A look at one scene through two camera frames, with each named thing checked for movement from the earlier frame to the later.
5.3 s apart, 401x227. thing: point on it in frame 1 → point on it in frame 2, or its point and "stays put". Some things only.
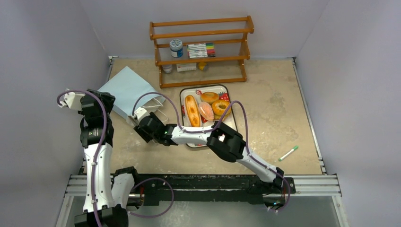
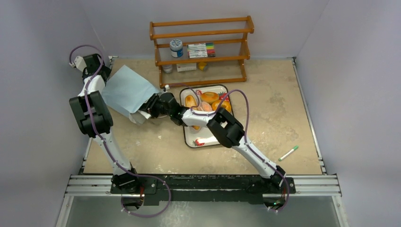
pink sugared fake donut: [206, 110] stays put
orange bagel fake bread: [209, 97] stays put
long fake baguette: [192, 111] stays put
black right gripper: [143, 127] → [149, 106]
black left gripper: [108, 100] → [104, 70]
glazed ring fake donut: [221, 108] stays put
